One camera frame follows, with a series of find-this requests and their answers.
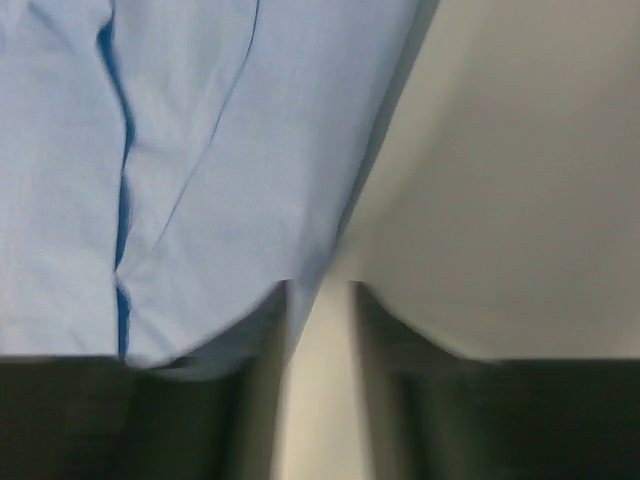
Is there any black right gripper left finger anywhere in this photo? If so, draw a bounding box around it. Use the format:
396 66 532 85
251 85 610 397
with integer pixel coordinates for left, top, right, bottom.
1 284 287 479

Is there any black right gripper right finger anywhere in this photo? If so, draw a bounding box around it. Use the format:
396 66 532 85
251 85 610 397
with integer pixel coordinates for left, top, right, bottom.
353 283 639 479

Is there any light blue long sleeve shirt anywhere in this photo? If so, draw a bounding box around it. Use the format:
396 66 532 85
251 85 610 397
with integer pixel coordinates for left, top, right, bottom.
1 1 437 381

